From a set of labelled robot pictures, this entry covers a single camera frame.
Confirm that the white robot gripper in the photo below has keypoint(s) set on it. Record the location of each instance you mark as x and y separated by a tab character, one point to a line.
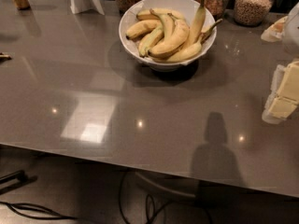
292	32

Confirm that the large central yellow banana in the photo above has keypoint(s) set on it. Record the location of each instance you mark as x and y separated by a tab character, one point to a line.
171	44

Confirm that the white ceramic bowl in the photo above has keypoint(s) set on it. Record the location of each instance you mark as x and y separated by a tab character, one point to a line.
187	7

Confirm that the greenish yellow banana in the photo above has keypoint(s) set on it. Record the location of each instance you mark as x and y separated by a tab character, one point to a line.
163	31

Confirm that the right glass grain jar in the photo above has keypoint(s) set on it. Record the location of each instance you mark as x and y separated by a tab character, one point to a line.
251	12

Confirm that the round table base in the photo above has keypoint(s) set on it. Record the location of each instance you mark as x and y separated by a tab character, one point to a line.
168	186

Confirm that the small dark object table edge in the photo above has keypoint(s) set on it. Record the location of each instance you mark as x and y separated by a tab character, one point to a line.
5	57

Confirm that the black floor bracket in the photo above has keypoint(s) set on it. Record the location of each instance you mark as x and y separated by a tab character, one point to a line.
14	181

